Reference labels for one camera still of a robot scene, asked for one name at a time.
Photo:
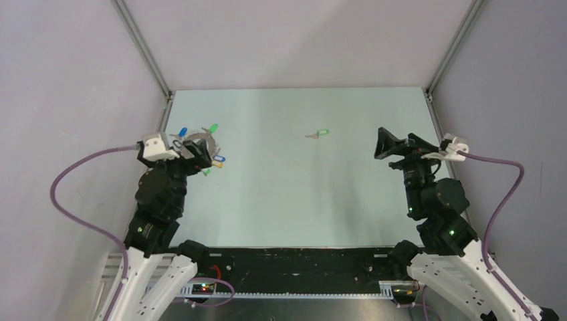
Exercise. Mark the aluminium frame post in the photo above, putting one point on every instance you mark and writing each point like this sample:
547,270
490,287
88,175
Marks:
141,45
463,30

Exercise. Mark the keyring with tagged keys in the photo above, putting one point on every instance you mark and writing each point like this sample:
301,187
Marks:
205,134

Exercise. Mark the left aluminium frame post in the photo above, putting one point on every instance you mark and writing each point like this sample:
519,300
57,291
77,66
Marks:
141,45

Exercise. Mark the key with green tag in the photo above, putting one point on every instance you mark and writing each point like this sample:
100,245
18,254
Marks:
318,134

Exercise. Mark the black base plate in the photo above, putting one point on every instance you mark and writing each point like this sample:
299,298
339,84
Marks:
302,270

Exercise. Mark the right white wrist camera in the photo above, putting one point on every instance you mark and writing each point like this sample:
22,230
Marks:
450,149

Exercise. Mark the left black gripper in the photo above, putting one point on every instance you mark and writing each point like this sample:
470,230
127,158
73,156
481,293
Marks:
201,160

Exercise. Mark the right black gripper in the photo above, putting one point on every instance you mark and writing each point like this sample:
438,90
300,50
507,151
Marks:
412,148

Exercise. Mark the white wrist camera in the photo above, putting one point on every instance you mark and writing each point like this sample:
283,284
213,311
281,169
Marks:
450,149
155,147

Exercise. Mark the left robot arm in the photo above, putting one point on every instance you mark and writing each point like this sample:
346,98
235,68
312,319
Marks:
151,273

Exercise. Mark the right aluminium frame post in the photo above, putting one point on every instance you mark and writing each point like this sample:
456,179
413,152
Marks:
463,30

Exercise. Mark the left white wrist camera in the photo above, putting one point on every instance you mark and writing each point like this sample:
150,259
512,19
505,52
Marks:
155,147

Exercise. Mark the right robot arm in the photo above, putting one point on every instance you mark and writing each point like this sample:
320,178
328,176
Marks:
454,261

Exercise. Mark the grey cable duct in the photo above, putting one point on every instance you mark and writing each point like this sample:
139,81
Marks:
187,292

